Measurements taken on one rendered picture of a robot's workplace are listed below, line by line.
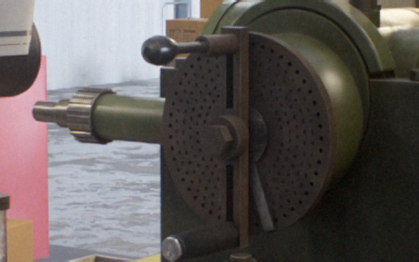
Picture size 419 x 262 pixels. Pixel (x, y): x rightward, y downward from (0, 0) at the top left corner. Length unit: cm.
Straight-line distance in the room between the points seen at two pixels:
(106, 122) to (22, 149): 433
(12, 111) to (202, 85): 441
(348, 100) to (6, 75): 123
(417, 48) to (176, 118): 24
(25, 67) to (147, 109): 110
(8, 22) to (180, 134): 113
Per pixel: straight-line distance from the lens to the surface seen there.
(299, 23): 139
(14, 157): 578
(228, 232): 131
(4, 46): 248
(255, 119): 133
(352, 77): 136
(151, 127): 143
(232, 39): 130
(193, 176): 138
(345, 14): 137
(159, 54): 122
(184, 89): 138
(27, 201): 583
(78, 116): 148
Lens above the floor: 134
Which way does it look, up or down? 7 degrees down
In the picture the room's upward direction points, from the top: straight up
